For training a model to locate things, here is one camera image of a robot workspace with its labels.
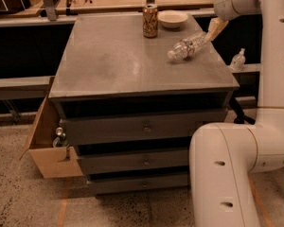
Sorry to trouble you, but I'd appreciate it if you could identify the clear sanitizer pump bottle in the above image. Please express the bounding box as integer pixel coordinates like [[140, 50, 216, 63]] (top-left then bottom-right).
[[230, 48, 245, 71]]

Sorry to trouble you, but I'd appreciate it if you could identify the can inside cardboard box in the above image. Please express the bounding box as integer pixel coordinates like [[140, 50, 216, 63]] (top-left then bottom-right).
[[53, 127, 68, 148]]

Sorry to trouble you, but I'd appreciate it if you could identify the grey metal rail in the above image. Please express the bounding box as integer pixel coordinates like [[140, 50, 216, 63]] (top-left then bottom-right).
[[0, 76, 54, 100]]

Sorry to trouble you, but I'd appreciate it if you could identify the top grey drawer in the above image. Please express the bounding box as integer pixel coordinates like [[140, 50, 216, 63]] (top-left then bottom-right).
[[61, 109, 227, 146]]

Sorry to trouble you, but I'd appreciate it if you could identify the bottom grey drawer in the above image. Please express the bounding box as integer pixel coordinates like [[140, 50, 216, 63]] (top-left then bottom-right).
[[88, 171, 190, 195]]

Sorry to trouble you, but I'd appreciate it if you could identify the black office chair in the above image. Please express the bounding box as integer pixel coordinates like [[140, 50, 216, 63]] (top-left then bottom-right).
[[229, 96, 256, 125]]

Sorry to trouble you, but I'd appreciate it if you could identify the middle grey drawer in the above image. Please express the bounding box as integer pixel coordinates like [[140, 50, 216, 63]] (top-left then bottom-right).
[[78, 147, 188, 175]]

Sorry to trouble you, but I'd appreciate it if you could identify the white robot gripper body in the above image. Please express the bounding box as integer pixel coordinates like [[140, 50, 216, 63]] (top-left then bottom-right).
[[214, 0, 260, 21]]

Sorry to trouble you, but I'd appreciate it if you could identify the grey drawer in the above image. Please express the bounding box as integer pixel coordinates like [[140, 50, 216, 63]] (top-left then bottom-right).
[[78, 147, 188, 175], [61, 109, 227, 146], [88, 171, 190, 195]]

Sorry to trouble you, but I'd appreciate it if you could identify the open cardboard box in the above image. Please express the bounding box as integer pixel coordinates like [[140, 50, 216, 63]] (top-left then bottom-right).
[[19, 76, 84, 180]]

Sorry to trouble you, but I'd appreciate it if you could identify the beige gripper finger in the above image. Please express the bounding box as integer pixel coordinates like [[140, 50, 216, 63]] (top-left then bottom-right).
[[205, 17, 228, 42]]

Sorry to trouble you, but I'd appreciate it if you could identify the gold drink can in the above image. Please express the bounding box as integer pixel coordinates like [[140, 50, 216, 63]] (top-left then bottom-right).
[[143, 4, 158, 38]]

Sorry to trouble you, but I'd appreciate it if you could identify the clear plastic water bottle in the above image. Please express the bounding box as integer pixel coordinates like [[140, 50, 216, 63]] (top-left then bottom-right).
[[168, 31, 208, 60]]

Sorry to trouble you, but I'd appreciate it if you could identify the grey drawer cabinet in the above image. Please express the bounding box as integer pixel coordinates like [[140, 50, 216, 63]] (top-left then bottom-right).
[[49, 14, 239, 182]]

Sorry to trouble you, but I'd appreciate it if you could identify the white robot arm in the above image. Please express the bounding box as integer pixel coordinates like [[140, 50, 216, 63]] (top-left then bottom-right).
[[189, 0, 284, 227]]

